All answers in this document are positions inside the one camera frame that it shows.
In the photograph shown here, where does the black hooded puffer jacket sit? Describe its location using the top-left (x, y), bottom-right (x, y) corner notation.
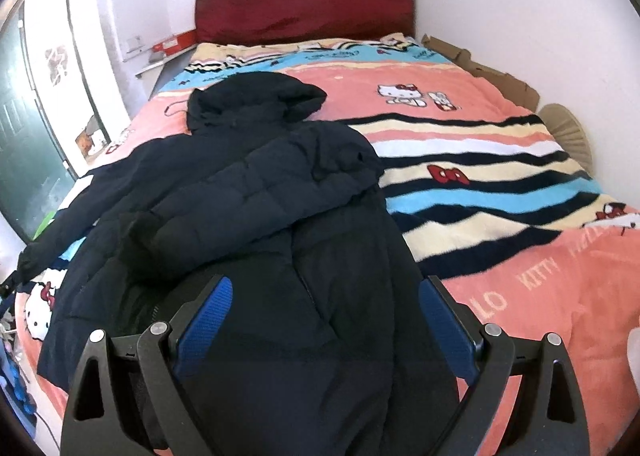
top-left (17, 71), bottom-right (461, 456)

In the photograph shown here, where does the pink striped cartoon cat blanket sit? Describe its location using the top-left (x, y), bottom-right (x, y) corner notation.
top-left (15, 34), bottom-right (640, 456)

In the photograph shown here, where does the red box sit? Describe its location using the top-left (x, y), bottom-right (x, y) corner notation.
top-left (152, 29), bottom-right (197, 57)

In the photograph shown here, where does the green door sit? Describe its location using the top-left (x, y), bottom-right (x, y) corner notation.
top-left (0, 6), bottom-right (76, 242)

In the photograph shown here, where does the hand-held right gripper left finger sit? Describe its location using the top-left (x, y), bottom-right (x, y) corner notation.
top-left (60, 275), bottom-right (234, 456)

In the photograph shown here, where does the white bedside table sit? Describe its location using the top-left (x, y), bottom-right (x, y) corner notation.
top-left (134, 49), bottom-right (198, 102)

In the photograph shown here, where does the beige woven fan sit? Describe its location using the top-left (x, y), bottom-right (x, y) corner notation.
top-left (537, 104), bottom-right (596, 172)

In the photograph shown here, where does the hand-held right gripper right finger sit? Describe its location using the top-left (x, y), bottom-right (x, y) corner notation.
top-left (419, 275), bottom-right (591, 456)

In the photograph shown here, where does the brown cardboard sheet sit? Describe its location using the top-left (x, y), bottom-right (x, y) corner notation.
top-left (420, 34), bottom-right (541, 112)

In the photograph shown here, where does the picture on white door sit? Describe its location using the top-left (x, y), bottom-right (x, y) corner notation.
top-left (44, 44), bottom-right (71, 87)

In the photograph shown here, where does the dark red headboard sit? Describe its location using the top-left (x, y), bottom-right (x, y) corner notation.
top-left (194, 0), bottom-right (415, 44)

